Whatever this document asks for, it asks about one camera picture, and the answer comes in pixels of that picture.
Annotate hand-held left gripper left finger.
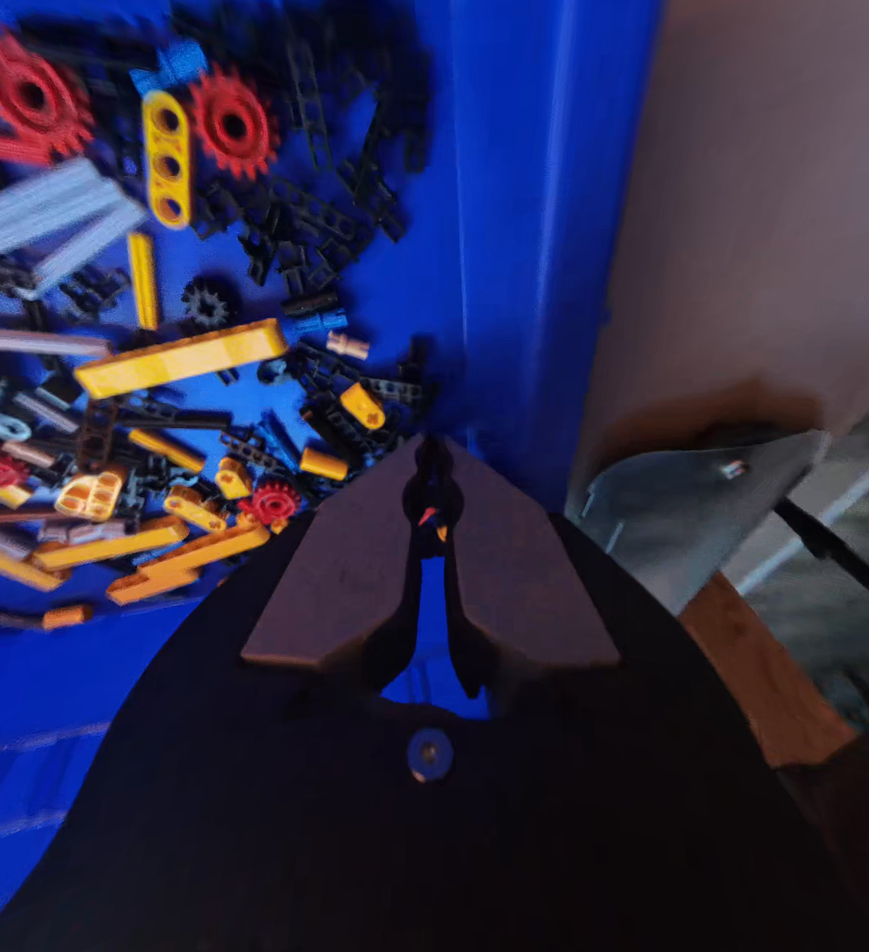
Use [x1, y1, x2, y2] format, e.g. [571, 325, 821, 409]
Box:
[241, 433, 431, 689]

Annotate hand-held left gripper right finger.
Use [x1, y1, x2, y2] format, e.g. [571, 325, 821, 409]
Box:
[438, 436, 623, 699]

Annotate small black red lego part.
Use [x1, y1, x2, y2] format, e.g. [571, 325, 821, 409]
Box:
[413, 502, 452, 545]

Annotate pile of lego pieces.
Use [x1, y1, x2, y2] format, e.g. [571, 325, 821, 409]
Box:
[0, 22, 443, 633]

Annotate blue plastic bin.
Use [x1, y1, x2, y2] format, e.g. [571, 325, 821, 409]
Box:
[0, 0, 666, 946]

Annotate grey metal plate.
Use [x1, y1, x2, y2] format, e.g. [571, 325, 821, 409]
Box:
[567, 427, 831, 615]

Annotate brown wooden piece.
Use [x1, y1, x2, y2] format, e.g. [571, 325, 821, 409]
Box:
[678, 571, 861, 769]

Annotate black rod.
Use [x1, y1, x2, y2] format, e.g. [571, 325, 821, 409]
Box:
[772, 497, 869, 627]

